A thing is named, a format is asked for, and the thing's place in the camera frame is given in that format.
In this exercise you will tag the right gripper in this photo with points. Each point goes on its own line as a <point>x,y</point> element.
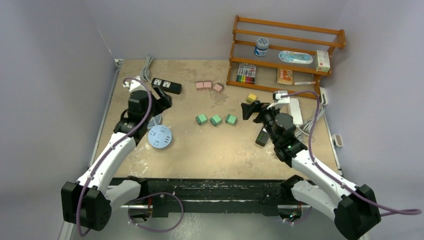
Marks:
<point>256,107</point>

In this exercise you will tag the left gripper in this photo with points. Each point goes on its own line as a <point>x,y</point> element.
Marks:
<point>163,103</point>

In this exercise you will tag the yellow charger plug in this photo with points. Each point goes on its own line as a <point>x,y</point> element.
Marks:
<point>251,98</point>

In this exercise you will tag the black power strip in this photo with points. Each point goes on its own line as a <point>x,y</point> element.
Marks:
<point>262,138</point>
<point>168,86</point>

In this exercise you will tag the green charger plug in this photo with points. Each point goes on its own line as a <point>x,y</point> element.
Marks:
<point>231,119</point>

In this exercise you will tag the round white socket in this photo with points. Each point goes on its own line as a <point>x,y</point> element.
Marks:
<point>160,136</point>

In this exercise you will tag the white power strip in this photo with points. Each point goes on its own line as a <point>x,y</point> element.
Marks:
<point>294,110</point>

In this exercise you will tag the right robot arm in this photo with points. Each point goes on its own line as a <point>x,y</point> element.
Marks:
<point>349,206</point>

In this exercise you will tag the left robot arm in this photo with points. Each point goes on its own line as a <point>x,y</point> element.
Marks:
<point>87,202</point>

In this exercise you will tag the marker pen set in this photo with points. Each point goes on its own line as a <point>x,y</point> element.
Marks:
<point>246,73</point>

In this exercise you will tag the small orange notebook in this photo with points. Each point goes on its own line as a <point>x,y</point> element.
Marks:
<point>284,76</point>

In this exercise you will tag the wooden shelf rack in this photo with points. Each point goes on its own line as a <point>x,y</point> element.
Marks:
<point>282,37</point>

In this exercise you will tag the blue oval package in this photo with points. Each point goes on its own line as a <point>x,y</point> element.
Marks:
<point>295,57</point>

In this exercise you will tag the blue white jar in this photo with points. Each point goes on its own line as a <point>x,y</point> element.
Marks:
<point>261,46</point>

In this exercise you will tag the white pen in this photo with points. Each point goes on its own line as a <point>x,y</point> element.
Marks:
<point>304,83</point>

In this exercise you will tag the white red box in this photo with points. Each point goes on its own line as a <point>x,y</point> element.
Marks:
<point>322,63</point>

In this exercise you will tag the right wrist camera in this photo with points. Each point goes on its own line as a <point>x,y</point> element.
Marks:
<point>280,99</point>

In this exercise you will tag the white wall clip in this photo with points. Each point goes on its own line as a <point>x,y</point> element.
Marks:
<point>323,96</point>
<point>337,140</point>

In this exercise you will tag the lower white wall clip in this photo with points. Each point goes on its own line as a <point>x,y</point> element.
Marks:
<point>337,140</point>

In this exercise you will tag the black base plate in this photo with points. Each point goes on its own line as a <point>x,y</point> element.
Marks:
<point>268,197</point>

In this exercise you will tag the aluminium rail frame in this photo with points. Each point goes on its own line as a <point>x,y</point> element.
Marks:
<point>89,201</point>

